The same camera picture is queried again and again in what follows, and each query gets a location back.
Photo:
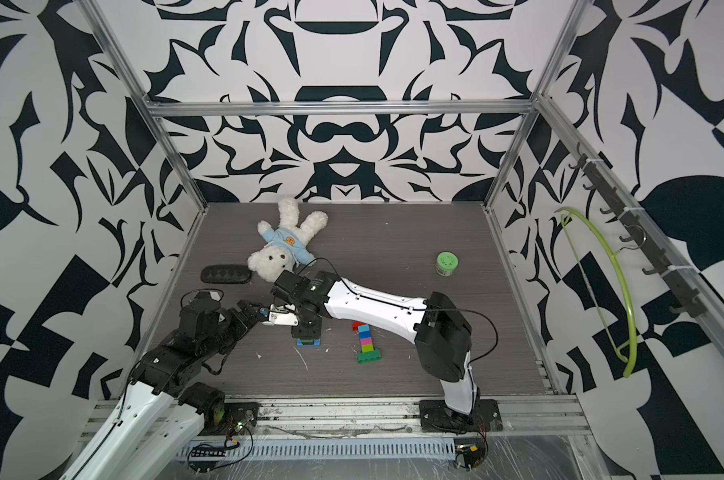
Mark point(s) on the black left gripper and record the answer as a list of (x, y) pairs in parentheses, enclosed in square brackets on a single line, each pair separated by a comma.
[(244, 324)]

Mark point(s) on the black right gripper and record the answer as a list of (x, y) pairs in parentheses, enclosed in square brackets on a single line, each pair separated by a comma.
[(307, 331)]

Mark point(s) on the long blue lego brick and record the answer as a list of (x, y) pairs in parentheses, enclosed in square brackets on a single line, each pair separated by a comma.
[(308, 342)]

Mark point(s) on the green long lego plate brick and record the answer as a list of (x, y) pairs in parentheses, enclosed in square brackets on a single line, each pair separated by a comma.
[(368, 356)]

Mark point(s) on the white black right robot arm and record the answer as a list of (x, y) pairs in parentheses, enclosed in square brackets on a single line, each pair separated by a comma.
[(434, 325)]

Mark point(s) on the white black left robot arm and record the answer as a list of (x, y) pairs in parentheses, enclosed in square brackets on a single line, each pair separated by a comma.
[(163, 407)]

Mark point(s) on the black remote control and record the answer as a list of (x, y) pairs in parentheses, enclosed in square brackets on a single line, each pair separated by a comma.
[(221, 274)]

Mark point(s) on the white teddy bear blue shirt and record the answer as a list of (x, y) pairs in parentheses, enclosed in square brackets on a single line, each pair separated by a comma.
[(286, 246)]

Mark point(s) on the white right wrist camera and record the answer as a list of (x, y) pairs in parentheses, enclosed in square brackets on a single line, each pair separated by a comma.
[(275, 316)]

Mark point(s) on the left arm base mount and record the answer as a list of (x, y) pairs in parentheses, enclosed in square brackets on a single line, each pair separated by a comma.
[(230, 417)]

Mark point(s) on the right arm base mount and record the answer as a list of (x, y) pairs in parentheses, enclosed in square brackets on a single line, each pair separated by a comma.
[(435, 416)]

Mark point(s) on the black wall hook rack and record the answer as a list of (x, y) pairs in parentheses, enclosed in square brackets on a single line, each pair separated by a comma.
[(638, 237)]

